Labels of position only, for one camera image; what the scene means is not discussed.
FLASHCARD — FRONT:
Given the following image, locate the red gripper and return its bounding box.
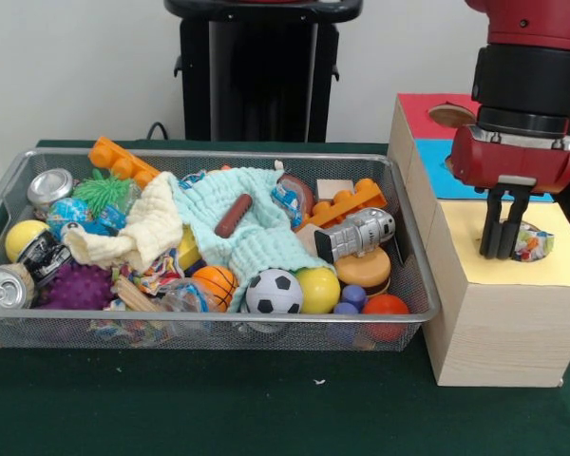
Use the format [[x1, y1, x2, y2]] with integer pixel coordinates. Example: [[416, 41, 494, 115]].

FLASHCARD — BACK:
[[449, 123, 570, 260]]

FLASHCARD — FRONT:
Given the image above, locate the colourful patterned cloth scrunchie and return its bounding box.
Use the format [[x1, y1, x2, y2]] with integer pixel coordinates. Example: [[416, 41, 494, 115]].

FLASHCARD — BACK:
[[112, 247, 186, 296], [512, 222, 556, 262]]

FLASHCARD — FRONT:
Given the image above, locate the wooden box with three holes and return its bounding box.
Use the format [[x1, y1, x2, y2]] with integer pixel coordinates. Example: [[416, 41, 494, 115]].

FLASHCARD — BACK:
[[387, 92, 570, 389]]

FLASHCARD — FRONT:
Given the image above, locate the silver mesh bin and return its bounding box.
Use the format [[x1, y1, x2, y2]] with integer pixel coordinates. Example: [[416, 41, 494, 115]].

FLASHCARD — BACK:
[[0, 146, 442, 352]]

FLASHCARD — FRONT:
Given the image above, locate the red ball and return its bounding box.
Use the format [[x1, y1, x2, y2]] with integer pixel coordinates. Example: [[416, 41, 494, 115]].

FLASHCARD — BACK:
[[362, 293, 410, 341]]

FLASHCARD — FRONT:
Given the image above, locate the silver toy robot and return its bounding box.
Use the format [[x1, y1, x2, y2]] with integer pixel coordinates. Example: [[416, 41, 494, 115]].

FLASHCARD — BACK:
[[313, 207, 396, 263]]

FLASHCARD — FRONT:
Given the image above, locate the yellow ball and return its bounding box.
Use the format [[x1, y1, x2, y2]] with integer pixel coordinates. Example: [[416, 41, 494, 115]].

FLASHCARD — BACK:
[[294, 266, 342, 314]]

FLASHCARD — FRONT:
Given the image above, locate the black and white soccer ball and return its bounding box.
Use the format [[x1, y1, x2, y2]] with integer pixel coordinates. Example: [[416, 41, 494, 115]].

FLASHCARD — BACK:
[[245, 268, 305, 314]]

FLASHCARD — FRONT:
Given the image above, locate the mint green cloth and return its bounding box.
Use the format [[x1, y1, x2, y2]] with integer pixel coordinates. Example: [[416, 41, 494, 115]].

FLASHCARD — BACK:
[[170, 166, 336, 313]]

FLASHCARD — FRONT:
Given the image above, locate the brown toy sausage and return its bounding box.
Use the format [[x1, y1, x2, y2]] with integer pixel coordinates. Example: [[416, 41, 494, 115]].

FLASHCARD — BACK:
[[213, 193, 254, 238]]

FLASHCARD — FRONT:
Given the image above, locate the small orange basketball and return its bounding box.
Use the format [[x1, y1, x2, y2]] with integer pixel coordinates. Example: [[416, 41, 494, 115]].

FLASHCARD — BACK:
[[191, 264, 240, 313]]

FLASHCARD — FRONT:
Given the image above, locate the dark green table cloth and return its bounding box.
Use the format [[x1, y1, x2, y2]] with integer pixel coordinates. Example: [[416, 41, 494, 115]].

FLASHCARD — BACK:
[[0, 138, 570, 456]]

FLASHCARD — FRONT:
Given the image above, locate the cream cloth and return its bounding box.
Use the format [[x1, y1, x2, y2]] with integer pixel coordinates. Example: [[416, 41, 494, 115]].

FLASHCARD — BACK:
[[64, 171, 185, 275]]

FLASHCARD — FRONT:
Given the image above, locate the long orange toy brick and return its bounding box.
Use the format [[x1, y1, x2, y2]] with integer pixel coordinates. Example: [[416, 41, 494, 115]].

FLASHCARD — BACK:
[[87, 136, 162, 187]]

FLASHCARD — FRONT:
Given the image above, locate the purple spiky ball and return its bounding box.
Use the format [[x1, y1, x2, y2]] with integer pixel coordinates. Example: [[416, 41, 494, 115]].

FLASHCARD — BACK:
[[37, 262, 117, 311]]

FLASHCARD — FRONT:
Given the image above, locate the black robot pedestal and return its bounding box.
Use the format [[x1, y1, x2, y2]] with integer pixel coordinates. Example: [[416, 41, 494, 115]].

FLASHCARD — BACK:
[[163, 0, 365, 143]]

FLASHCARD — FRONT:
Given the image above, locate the black cable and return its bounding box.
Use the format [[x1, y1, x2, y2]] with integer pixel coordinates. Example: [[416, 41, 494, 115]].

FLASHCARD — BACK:
[[145, 121, 173, 142]]

